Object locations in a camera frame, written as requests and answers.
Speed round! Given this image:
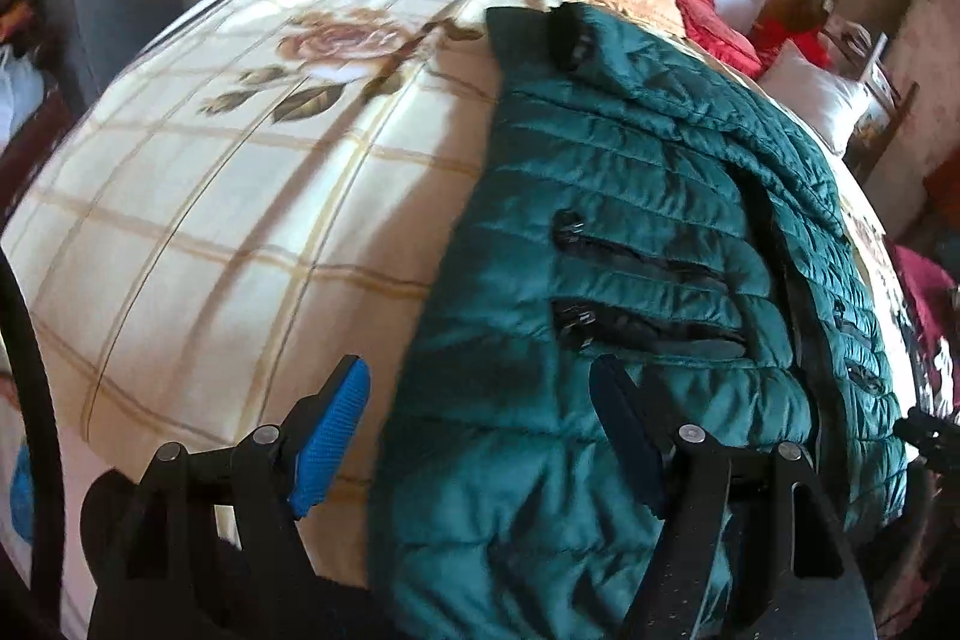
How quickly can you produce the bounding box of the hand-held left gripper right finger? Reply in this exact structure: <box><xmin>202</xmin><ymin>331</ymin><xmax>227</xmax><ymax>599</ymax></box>
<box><xmin>590</xmin><ymin>355</ymin><xmax>879</xmax><ymax>640</ymax></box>

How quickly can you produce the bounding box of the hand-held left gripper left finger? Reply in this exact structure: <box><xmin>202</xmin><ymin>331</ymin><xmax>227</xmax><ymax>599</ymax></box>
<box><xmin>81</xmin><ymin>355</ymin><xmax>371</xmax><ymax>640</ymax></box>

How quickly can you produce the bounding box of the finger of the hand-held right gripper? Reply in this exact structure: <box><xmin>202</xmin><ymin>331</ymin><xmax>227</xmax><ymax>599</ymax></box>
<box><xmin>892</xmin><ymin>406</ymin><xmax>960</xmax><ymax>462</ymax></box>

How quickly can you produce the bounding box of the green puffer jacket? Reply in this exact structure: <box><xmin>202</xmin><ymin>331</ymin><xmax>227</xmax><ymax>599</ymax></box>
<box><xmin>367</xmin><ymin>2</ymin><xmax>913</xmax><ymax>640</ymax></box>

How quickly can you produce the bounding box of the maroon patterned cloth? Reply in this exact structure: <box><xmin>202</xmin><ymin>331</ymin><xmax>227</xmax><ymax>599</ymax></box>
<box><xmin>889</xmin><ymin>242</ymin><xmax>960</xmax><ymax>417</ymax></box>

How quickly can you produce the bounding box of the cream floral checked blanket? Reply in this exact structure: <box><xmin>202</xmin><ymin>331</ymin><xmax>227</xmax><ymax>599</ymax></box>
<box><xmin>0</xmin><ymin>0</ymin><xmax>925</xmax><ymax>640</ymax></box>

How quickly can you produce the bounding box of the teal bottle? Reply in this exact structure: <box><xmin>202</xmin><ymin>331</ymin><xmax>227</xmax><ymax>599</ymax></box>
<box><xmin>10</xmin><ymin>445</ymin><xmax>36</xmax><ymax>545</ymax></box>

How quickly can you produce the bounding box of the white pillow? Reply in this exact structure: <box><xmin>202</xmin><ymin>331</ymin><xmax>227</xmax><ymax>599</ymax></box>
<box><xmin>760</xmin><ymin>40</ymin><xmax>872</xmax><ymax>155</ymax></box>

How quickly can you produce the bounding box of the dark wooden chair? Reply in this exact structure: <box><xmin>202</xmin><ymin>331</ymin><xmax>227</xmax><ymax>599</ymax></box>
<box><xmin>0</xmin><ymin>85</ymin><xmax>85</xmax><ymax>215</ymax></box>

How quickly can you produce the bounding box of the red quilted cloth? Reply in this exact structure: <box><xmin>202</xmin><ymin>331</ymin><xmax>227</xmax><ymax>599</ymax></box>
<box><xmin>671</xmin><ymin>0</ymin><xmax>763</xmax><ymax>80</ymax></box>

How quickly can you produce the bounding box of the white plastic bag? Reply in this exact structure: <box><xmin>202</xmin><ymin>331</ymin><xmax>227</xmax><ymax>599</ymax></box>
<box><xmin>0</xmin><ymin>47</ymin><xmax>47</xmax><ymax>148</ymax></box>

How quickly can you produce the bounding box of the black cable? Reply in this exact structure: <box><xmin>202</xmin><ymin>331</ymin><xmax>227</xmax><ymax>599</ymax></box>
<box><xmin>0</xmin><ymin>250</ymin><xmax>66</xmax><ymax>640</ymax></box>

